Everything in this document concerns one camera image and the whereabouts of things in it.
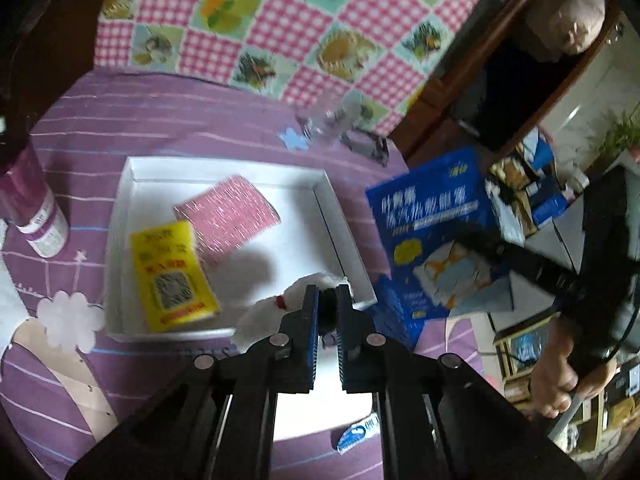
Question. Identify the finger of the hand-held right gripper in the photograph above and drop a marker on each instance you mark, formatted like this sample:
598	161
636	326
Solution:
530	262

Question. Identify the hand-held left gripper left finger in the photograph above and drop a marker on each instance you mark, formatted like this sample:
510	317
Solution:
312	332

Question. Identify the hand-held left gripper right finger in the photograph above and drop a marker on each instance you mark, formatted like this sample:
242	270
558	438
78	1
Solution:
343	332

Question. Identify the white fluffy cloth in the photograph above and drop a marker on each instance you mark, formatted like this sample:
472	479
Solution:
265	315

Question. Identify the blue printed packet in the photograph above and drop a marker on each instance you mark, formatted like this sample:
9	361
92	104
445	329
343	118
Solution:
425	230

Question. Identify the white shallow box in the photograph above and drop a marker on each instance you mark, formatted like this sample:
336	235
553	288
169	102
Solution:
235	240

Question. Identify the pink patterned packet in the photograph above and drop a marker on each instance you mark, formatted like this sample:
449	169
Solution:
227	220

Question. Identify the yellow packet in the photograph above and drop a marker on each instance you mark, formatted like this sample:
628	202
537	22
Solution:
170	275

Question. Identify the person's right hand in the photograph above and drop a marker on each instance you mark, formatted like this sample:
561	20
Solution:
555	380

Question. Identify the framed picture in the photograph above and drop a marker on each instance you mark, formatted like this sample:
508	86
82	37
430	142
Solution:
522	352

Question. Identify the small blue white sachet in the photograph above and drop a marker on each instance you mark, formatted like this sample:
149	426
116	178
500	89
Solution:
357	432

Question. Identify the green plant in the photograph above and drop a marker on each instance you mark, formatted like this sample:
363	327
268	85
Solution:
622	132

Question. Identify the black clip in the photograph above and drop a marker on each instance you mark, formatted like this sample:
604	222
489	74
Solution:
367	145

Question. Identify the clear glass cup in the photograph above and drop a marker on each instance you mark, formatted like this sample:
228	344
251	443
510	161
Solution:
332	120

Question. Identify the purple striped tablecloth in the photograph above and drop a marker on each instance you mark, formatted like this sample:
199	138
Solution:
150	125

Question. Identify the white folded cloth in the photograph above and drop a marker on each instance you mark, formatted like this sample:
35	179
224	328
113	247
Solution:
9	305

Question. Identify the pink bottle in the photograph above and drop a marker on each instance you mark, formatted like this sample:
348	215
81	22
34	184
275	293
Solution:
35	200

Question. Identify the pink checkered cloth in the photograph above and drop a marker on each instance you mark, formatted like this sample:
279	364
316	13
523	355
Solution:
280	25

